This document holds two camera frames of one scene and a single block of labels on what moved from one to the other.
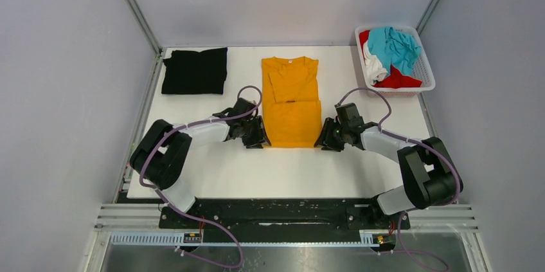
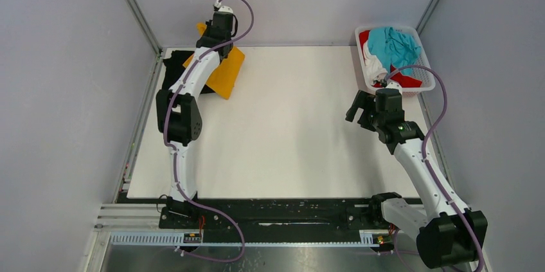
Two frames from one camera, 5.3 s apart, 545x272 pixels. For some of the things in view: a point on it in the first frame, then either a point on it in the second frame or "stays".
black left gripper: (259, 139) → (208, 25)
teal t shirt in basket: (394, 47) stays
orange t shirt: (292, 110) → (222, 80)
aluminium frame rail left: (134, 6) stays
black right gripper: (325, 139) → (366, 101)
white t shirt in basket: (376, 72) stays
